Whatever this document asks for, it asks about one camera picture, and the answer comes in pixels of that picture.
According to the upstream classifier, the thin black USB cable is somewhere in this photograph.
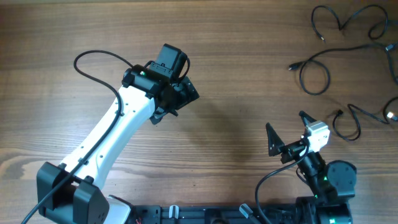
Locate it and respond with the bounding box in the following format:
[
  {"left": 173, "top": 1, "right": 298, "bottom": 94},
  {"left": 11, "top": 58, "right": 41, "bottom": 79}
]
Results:
[{"left": 311, "top": 4, "right": 398, "bottom": 43}]

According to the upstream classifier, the left camera black cable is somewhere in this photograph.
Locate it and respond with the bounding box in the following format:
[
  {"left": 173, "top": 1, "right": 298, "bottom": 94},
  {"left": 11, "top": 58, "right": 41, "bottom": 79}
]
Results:
[{"left": 20, "top": 50, "right": 190, "bottom": 224}]

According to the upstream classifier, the right camera black cable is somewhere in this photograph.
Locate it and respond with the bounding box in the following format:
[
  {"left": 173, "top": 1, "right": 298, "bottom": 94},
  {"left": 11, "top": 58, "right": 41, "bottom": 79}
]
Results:
[{"left": 254, "top": 136, "right": 310, "bottom": 224}]

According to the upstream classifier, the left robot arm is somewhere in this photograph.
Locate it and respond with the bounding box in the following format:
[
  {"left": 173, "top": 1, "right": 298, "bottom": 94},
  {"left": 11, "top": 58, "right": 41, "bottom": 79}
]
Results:
[{"left": 23, "top": 44, "right": 199, "bottom": 223}]

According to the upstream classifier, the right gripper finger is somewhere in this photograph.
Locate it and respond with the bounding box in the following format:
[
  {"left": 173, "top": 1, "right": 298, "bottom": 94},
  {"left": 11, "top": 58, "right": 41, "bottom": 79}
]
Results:
[
  {"left": 298, "top": 111, "right": 317, "bottom": 126},
  {"left": 266, "top": 123, "right": 285, "bottom": 157}
]

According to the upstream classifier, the camera black cable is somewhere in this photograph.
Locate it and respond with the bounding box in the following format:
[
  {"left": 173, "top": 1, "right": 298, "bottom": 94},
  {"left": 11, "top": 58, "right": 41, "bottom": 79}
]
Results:
[
  {"left": 20, "top": 50, "right": 190, "bottom": 224},
  {"left": 254, "top": 136, "right": 310, "bottom": 224}
]

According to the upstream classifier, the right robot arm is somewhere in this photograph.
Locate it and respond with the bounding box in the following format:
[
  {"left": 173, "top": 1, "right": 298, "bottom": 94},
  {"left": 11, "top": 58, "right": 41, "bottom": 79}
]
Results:
[{"left": 260, "top": 111, "right": 357, "bottom": 224}]

